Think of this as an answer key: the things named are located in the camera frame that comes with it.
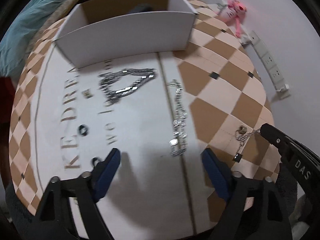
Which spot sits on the white charger plug with cable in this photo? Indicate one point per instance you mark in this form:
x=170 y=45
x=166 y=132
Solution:
x=283 y=89

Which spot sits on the pink panther plush toy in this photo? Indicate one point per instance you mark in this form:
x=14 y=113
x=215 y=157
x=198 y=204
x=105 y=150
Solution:
x=233 y=11

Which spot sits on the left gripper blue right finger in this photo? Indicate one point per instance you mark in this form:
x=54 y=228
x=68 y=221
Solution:
x=218 y=172

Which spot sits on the white cardboard box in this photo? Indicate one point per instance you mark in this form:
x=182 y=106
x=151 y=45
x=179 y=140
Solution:
x=100 y=30

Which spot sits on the light blue duvet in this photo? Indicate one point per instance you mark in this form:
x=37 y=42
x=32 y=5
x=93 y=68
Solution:
x=9 y=67

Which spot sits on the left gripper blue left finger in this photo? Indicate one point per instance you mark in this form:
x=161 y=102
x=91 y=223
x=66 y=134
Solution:
x=104 y=172

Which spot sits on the white wall power strip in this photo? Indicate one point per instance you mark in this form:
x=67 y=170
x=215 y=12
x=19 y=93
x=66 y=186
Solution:
x=269 y=63

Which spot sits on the checkered printed tablecloth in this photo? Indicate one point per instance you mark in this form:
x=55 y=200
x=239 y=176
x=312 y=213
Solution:
x=161 y=110

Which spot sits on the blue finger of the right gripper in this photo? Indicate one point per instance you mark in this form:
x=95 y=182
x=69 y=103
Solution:
x=277 y=138

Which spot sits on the bed with patterned mattress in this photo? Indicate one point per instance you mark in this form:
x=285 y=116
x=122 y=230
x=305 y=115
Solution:
x=36 y=16

